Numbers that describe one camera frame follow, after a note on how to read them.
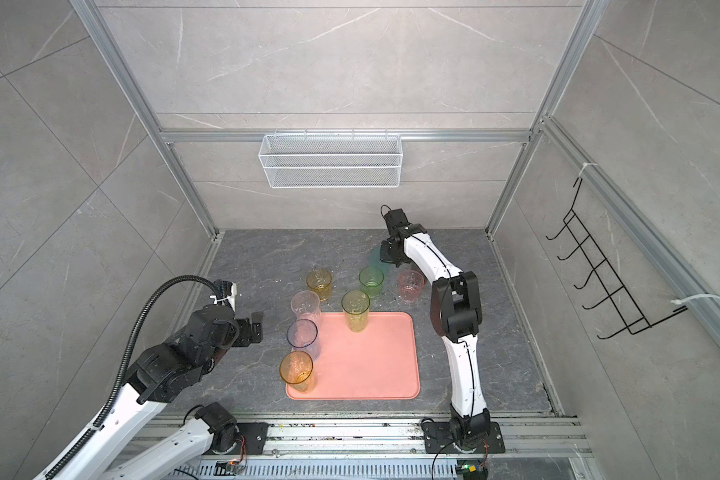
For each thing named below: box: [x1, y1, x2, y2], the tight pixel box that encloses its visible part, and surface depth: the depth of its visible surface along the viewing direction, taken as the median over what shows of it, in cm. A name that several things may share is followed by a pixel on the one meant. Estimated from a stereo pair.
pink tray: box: [286, 312, 420, 401], surface depth 87 cm
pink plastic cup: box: [398, 270, 425, 302], surface depth 103 cm
